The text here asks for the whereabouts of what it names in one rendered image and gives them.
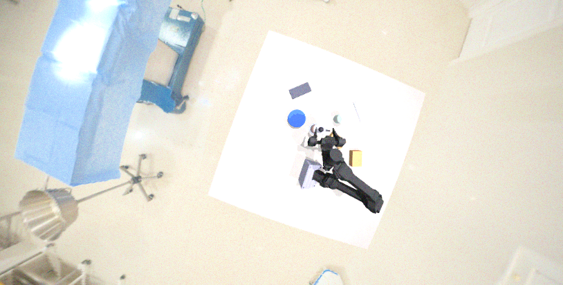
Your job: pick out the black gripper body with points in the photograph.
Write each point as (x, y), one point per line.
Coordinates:
(312, 142)

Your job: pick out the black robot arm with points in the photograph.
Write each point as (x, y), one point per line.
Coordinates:
(370, 198)

